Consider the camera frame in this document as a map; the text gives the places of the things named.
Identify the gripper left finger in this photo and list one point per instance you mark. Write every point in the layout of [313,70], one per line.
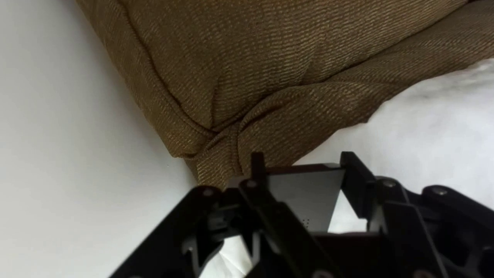
[247,216]

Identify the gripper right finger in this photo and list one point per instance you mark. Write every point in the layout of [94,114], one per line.
[424,231]

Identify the black remote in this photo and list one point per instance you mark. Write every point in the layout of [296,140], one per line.
[305,193]

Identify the white pillow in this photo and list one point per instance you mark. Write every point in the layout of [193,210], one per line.
[432,135]

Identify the brown woven cushion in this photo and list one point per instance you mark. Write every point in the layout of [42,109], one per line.
[270,69]

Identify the white bed sheet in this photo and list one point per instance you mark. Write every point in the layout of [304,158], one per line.
[69,154]

